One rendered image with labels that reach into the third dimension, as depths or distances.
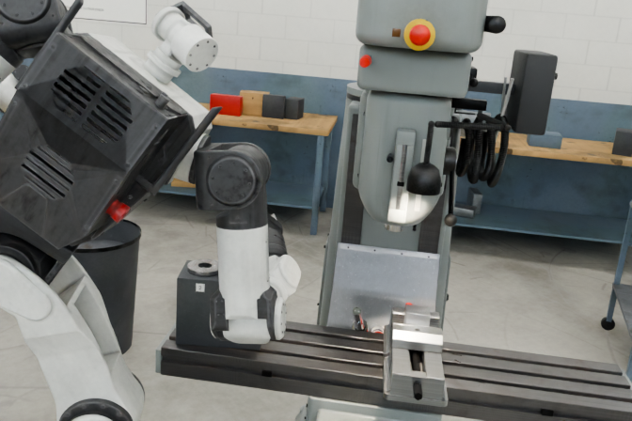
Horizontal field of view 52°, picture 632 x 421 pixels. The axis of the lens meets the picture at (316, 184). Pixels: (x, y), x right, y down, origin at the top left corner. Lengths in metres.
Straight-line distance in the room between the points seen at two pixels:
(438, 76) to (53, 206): 0.81
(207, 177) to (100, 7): 5.34
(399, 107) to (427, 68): 0.11
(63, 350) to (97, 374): 0.08
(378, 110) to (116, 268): 2.07
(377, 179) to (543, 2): 4.48
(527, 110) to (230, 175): 0.97
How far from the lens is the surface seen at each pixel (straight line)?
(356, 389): 1.68
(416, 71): 1.41
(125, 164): 0.97
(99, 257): 3.22
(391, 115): 1.46
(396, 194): 1.46
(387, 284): 2.01
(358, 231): 2.01
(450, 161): 1.59
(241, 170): 1.03
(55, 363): 1.30
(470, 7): 1.32
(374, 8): 1.32
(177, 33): 1.12
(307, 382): 1.69
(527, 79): 1.77
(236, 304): 1.14
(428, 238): 2.01
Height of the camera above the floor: 1.80
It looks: 15 degrees down
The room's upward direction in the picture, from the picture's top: 5 degrees clockwise
